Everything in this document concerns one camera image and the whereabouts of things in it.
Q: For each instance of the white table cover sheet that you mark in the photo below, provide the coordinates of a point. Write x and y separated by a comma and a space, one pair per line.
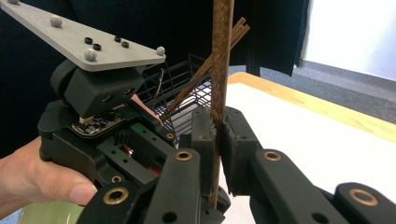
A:
311, 140

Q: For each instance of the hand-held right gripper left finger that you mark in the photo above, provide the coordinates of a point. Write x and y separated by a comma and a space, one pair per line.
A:
205, 133

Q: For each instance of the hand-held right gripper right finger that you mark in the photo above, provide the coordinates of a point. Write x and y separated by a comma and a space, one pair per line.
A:
238, 140

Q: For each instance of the brown wooden chopstick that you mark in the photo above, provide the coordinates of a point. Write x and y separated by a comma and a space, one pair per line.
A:
240, 30
221, 62
238, 26
243, 33

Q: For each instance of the metal spoon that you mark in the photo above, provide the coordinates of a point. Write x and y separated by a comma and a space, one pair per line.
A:
159, 81

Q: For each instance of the light wooden table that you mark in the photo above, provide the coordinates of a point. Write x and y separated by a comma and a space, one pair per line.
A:
311, 104

